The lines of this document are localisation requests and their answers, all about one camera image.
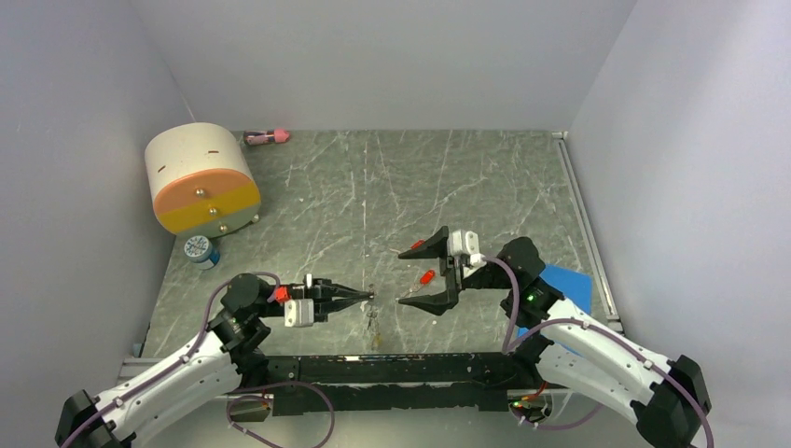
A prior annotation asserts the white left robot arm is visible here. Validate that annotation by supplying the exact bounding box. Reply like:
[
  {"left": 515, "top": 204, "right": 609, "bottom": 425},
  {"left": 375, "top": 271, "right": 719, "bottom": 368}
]
[{"left": 54, "top": 272, "right": 375, "bottom": 447}]

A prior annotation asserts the aluminium frame rail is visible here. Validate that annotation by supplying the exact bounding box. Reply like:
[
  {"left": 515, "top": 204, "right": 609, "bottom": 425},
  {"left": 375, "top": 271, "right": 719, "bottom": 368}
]
[{"left": 104, "top": 318, "right": 673, "bottom": 437}]

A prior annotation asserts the white round drawer cabinet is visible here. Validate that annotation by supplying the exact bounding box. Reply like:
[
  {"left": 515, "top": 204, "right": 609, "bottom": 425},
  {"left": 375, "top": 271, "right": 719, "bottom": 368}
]
[{"left": 145, "top": 122, "right": 261, "bottom": 238}]

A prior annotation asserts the small blue white jar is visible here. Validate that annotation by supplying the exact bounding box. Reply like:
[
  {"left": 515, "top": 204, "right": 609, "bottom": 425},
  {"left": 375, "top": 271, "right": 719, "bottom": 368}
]
[{"left": 183, "top": 235, "right": 220, "bottom": 270}]

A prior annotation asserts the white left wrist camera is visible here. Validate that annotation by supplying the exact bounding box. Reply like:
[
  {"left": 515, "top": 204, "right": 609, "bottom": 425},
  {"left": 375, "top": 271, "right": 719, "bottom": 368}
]
[{"left": 284, "top": 299, "right": 315, "bottom": 328}]

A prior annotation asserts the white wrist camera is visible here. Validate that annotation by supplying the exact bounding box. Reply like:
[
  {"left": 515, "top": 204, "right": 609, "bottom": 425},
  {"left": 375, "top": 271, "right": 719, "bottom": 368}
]
[
  {"left": 284, "top": 299, "right": 315, "bottom": 328},
  {"left": 447, "top": 230, "right": 486, "bottom": 269}
]

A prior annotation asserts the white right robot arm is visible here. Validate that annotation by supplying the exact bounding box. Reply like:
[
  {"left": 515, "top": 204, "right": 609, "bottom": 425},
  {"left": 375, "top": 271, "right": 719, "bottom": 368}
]
[{"left": 398, "top": 226, "right": 715, "bottom": 447}]

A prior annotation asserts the pink capped small bottle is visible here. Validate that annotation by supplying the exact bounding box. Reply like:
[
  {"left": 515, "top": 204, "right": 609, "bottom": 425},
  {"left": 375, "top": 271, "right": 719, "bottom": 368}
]
[{"left": 243, "top": 129, "right": 290, "bottom": 147}]

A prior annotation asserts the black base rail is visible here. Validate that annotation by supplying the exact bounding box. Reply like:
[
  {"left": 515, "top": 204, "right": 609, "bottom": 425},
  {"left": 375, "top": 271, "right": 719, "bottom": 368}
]
[{"left": 231, "top": 352, "right": 544, "bottom": 416}]

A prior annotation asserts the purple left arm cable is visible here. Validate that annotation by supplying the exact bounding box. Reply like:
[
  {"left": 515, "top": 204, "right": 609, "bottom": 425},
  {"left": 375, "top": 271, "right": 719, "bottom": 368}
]
[{"left": 58, "top": 272, "right": 336, "bottom": 448}]

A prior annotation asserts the blue foam pad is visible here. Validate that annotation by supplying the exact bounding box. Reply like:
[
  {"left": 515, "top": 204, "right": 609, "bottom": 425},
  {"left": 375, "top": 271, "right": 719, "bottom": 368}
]
[{"left": 514, "top": 264, "right": 592, "bottom": 340}]

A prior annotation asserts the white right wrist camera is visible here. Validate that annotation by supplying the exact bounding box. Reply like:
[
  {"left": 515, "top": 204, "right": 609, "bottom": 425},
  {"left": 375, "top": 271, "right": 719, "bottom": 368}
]
[{"left": 447, "top": 230, "right": 486, "bottom": 269}]

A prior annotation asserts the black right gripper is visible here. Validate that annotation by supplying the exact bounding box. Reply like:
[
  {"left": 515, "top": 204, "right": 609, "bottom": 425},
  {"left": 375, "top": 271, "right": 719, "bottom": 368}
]
[{"left": 397, "top": 227, "right": 517, "bottom": 315}]

